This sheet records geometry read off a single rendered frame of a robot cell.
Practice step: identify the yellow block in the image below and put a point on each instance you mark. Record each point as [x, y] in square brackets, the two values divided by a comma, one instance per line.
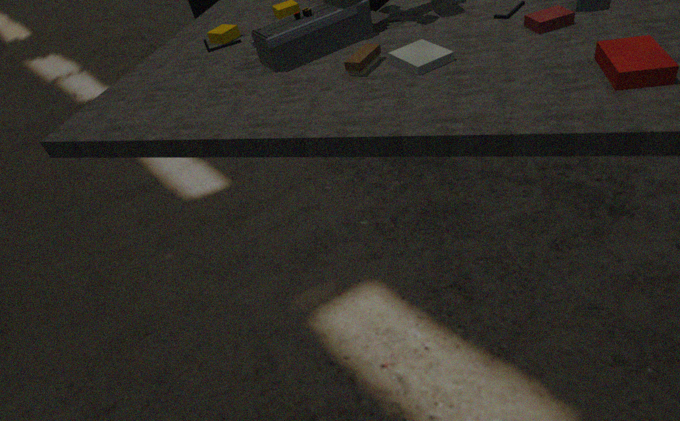
[285, 9]
[224, 34]

